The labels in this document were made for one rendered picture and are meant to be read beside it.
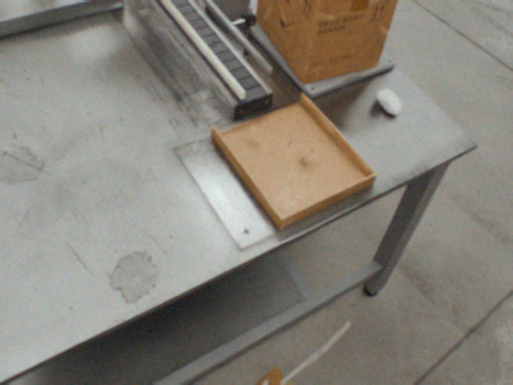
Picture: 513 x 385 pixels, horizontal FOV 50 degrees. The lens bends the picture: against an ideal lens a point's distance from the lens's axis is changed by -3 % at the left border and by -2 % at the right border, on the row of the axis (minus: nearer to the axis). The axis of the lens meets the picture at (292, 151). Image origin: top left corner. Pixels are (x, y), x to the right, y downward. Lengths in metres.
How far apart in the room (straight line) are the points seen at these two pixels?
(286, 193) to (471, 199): 1.41
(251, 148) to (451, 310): 1.15
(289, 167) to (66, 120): 0.54
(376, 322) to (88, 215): 1.19
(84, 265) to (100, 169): 0.24
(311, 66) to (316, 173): 0.30
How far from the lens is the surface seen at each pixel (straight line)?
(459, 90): 3.03
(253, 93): 1.37
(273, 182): 1.24
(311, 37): 1.36
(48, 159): 1.32
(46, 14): 1.67
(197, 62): 1.47
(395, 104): 1.47
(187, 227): 1.17
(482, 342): 2.18
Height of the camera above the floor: 1.80
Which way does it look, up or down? 48 degrees down
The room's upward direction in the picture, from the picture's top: 11 degrees clockwise
